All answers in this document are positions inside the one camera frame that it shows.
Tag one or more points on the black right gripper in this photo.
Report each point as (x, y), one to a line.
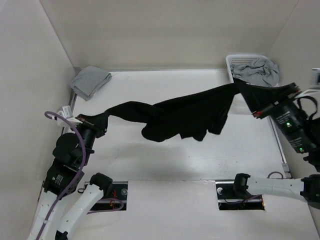
(290, 92)

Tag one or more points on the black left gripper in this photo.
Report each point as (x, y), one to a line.
(100, 127)

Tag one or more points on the black tank top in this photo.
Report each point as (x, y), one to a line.
(190, 116)

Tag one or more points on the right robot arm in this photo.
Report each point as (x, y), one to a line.
(305, 189)

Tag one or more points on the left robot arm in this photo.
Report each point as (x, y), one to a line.
(71, 154)

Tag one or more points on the crumpled grey tank top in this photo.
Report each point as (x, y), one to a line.
(260, 72)

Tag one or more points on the folded grey tank top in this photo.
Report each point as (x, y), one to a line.
(89, 80)

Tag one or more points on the white plastic laundry basket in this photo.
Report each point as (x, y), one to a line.
(240, 59)

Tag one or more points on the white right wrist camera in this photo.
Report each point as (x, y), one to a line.
(314, 87)

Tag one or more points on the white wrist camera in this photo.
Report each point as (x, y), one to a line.
(66, 113)
(314, 87)

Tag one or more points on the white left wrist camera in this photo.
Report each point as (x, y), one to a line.
(66, 113)

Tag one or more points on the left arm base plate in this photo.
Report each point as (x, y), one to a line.
(115, 200)

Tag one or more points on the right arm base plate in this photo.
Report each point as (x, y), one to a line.
(228, 200)

